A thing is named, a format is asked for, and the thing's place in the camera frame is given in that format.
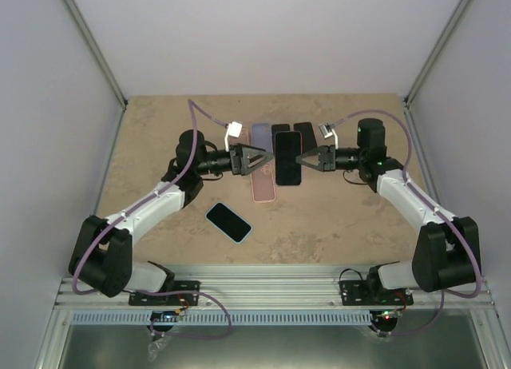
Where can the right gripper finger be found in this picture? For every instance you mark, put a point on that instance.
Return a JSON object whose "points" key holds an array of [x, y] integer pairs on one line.
{"points": [[316, 164], [315, 154]]}

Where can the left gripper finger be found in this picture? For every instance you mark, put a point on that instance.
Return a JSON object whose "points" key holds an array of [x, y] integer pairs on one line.
{"points": [[250, 153], [256, 162]]}

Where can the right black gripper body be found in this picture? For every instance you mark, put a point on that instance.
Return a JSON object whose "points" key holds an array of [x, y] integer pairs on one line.
{"points": [[331, 158]]}

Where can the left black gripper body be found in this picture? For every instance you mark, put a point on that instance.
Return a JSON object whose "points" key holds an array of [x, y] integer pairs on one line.
{"points": [[237, 168]]}

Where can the pale pink phone case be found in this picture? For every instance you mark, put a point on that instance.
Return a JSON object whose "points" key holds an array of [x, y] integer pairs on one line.
{"points": [[263, 185]]}

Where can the lavender phone case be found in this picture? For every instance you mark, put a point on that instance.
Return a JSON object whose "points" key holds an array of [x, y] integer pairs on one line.
{"points": [[262, 136]]}

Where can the teal phone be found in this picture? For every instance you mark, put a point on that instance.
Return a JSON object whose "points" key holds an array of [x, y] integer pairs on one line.
{"points": [[280, 128]]}

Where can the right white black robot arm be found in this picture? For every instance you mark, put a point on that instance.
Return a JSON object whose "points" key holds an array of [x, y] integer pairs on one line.
{"points": [[447, 254]]}

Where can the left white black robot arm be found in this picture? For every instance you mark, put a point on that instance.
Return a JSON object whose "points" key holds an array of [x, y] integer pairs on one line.
{"points": [[103, 254]]}

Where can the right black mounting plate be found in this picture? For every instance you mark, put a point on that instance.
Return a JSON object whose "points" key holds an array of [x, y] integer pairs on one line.
{"points": [[358, 293]]}

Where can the right circuit board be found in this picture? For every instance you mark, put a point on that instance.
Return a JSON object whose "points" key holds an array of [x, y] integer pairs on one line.
{"points": [[391, 314]]}

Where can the circuit board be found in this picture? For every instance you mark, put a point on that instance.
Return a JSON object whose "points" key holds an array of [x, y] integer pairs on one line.
{"points": [[169, 316], [391, 314]]}

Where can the left circuit board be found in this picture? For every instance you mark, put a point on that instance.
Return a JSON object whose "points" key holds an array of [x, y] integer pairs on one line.
{"points": [[169, 316]]}

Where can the clear plastic bag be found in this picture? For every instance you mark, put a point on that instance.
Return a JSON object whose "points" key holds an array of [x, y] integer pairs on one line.
{"points": [[156, 346]]}

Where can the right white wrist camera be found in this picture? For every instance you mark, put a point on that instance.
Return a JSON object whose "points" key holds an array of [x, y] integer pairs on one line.
{"points": [[328, 132]]}

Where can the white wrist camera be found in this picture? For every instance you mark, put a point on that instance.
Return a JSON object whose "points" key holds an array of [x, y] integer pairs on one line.
{"points": [[233, 130], [328, 132]]}

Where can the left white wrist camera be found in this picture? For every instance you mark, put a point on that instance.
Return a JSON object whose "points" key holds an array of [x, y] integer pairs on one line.
{"points": [[233, 130]]}

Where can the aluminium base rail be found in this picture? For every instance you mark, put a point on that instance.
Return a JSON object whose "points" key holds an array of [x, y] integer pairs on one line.
{"points": [[267, 287]]}

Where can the left aluminium frame post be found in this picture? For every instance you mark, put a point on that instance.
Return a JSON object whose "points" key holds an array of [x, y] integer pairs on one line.
{"points": [[88, 38]]}

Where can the aluminium frame post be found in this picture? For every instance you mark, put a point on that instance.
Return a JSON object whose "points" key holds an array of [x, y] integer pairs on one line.
{"points": [[88, 38], [440, 45]]}

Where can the right aluminium frame post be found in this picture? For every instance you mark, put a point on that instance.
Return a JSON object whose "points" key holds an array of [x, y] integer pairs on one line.
{"points": [[440, 45]]}

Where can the grey slotted cable duct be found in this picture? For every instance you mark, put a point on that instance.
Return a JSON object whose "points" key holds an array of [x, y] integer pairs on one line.
{"points": [[235, 318]]}

